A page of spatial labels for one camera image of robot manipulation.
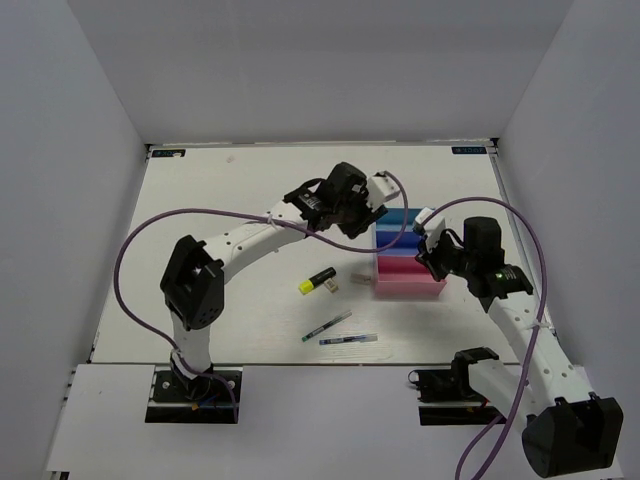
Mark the left corner label sticker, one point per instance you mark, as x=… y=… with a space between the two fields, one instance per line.
x=168 y=153

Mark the corner label sticker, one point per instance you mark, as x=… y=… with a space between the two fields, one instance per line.
x=469 y=150
x=168 y=153

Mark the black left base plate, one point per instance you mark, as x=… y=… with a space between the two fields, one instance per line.
x=171 y=402

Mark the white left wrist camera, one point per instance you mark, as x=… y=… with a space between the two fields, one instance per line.
x=381 y=189

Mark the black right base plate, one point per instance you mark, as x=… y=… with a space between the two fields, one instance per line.
x=442 y=404

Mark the yellow cap highlighter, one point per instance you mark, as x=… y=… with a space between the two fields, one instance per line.
x=314 y=281

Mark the green gel pen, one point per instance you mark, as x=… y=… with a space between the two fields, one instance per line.
x=339 y=318

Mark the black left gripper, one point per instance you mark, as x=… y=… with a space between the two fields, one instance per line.
x=367 y=216

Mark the grey wrapped eraser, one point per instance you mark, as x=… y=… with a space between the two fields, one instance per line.
x=360 y=279

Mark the small beige eraser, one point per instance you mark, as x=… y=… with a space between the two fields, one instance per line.
x=331 y=285

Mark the three-compartment colour container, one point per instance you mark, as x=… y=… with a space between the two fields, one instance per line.
x=398 y=275

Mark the right corner label sticker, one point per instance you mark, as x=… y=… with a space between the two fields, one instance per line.
x=469 y=150

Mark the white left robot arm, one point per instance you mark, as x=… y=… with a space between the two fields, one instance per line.
x=194 y=280

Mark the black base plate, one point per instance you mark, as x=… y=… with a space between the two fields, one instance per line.
x=442 y=404
x=171 y=402

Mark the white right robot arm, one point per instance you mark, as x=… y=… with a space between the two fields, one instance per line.
x=565 y=427

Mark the blue gel pen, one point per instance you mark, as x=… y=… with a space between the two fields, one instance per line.
x=349 y=339

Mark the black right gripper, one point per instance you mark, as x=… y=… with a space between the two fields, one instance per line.
x=429 y=257

